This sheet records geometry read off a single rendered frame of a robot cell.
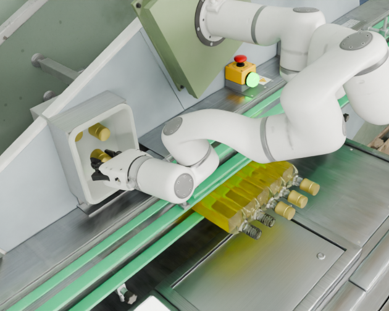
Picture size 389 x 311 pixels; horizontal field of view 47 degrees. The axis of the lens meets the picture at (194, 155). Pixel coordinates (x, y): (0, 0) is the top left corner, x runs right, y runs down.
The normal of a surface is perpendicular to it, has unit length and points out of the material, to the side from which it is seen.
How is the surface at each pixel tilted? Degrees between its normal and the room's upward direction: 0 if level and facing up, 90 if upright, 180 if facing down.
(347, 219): 90
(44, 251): 90
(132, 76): 0
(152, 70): 0
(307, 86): 93
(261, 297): 90
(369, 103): 64
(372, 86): 47
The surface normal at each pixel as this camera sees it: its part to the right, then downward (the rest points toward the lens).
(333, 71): -0.30, -0.47
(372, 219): -0.07, -0.79
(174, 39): 0.73, 0.32
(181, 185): 0.68, 0.16
